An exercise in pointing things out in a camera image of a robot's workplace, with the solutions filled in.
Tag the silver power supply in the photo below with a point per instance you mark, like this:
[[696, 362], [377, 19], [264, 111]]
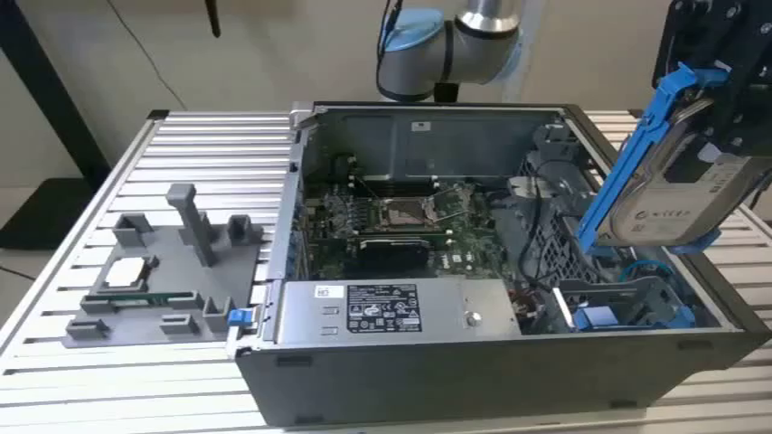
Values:
[[458, 307]]

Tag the black stand with base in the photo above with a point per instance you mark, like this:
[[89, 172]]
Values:
[[62, 113]]

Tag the hard disk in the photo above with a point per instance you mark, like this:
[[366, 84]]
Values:
[[674, 212]]

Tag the grey perforated metal bracket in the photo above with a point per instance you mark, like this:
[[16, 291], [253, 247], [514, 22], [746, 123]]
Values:
[[560, 244]]

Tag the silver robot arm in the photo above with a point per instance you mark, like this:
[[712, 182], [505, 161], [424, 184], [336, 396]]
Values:
[[476, 45]]

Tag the disk bay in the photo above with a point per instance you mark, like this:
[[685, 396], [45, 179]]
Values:
[[602, 289]]

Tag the silver CPU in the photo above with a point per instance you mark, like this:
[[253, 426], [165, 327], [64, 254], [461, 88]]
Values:
[[126, 273]]

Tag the green RAM stick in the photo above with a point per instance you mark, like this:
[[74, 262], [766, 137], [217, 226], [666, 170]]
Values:
[[156, 298]]

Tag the green motherboard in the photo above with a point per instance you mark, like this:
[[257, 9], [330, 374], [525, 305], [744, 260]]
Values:
[[470, 253]]

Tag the grey parts rack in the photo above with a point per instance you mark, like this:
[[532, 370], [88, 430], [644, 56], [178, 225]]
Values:
[[168, 271]]

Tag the black PC case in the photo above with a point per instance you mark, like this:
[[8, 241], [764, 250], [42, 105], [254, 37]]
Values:
[[452, 384]]

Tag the black hanging rod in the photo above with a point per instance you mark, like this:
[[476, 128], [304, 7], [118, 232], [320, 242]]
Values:
[[212, 18]]

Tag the black rectangular board module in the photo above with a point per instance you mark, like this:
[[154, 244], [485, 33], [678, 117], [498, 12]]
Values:
[[394, 253]]

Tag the CPU socket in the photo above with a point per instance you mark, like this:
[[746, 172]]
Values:
[[400, 214]]

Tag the blue case latch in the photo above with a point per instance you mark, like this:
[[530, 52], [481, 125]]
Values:
[[238, 317]]

